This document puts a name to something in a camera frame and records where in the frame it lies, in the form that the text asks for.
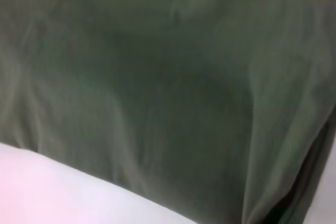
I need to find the dark green FREE t-shirt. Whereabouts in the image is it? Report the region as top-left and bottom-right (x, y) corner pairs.
(0, 0), (336, 224)

